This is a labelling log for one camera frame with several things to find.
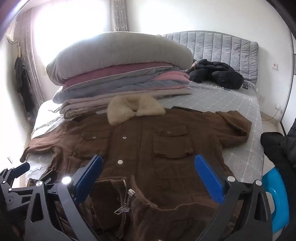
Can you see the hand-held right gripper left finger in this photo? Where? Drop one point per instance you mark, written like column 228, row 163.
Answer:
column 89, row 178

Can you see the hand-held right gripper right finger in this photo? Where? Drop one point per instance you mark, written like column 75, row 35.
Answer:
column 209, row 178

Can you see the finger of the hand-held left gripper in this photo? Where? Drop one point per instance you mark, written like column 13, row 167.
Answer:
column 16, row 171

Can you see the brown jacket with fur collar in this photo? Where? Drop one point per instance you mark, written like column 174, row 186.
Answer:
column 143, row 150

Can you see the dark hanging clothes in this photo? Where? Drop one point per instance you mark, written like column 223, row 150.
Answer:
column 23, row 81

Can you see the blue plastic stool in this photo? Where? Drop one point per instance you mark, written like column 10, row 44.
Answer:
column 272, row 180

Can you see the black cloth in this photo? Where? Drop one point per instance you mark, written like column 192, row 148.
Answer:
column 270, row 146

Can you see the grey checked bedspread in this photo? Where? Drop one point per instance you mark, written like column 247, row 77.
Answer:
column 231, row 104

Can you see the dark quilted coat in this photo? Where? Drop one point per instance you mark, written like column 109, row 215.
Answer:
column 290, row 141

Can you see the blue-grey folded quilt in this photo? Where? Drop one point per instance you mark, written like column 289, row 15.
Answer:
column 115, row 85

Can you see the beige folded quilt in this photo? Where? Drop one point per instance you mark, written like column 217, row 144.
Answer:
column 161, row 91

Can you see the black puffer jacket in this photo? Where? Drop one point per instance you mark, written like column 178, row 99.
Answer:
column 219, row 76

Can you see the mauve folded quilt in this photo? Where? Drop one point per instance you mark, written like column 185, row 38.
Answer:
column 97, row 74

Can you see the pink fleece blanket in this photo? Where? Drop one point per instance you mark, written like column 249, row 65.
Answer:
column 173, row 76

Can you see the white and grey wardrobe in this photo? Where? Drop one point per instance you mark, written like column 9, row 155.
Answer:
column 291, row 92

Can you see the grey folded duvet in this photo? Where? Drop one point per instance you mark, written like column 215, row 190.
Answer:
column 115, row 53

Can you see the grey quilted jacket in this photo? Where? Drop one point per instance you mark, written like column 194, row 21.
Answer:
column 219, row 46

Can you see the beige patterned curtain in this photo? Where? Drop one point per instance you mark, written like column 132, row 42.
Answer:
column 119, row 16

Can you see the white wall socket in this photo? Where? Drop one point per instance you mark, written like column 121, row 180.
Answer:
column 275, row 65

